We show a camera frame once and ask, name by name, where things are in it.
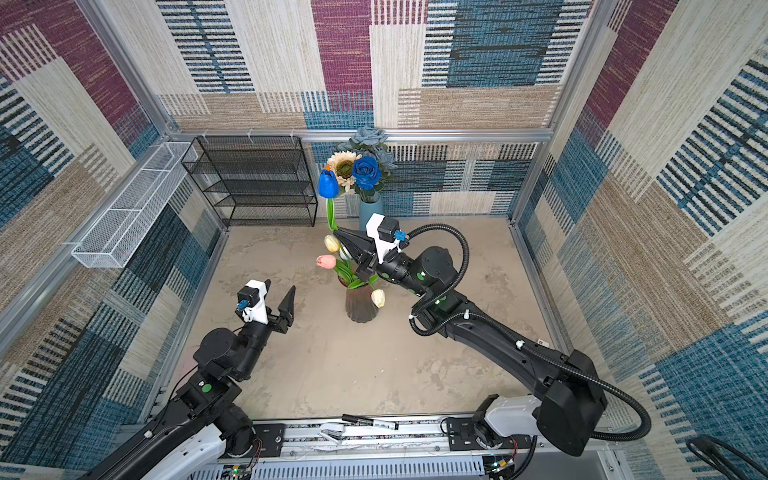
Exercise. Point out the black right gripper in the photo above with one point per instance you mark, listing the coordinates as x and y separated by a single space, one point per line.
361 250

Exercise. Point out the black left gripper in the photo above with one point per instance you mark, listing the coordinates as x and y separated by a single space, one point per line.
285 311

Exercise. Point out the yellow white tulip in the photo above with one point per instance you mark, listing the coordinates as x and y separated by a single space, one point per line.
332 244

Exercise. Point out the pink tulip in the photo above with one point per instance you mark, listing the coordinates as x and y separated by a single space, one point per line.
340 267

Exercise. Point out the light blue ceramic vase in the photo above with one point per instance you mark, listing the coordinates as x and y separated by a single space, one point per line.
368 207

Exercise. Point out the dark blue tulip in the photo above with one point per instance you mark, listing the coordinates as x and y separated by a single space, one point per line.
329 189

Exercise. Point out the dark red glass vase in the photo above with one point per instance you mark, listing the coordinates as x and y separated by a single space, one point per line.
359 305

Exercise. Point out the dusty blue rose bouquet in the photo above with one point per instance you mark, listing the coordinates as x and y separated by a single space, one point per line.
371 141

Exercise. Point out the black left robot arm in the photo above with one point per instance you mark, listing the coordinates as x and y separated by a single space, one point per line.
202 422

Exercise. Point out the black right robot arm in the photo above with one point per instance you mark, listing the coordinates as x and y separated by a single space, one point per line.
570 405

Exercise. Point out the pink tray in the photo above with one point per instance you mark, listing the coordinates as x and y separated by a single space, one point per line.
185 364

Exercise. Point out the black marker pen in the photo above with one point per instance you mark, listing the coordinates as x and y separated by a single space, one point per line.
369 422

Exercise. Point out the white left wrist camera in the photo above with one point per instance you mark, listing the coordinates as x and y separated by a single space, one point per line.
250 303

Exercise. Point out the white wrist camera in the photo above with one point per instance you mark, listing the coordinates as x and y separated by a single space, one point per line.
250 303
387 235

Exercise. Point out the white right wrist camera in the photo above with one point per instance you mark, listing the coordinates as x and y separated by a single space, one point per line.
387 235

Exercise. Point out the black wire mesh shelf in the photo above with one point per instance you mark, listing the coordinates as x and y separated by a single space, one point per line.
254 181

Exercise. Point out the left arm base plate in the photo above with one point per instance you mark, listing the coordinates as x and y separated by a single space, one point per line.
267 442

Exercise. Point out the white wire mesh basket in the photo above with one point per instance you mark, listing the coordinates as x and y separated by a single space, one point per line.
121 228

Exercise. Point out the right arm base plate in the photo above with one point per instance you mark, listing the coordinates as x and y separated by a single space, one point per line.
464 434

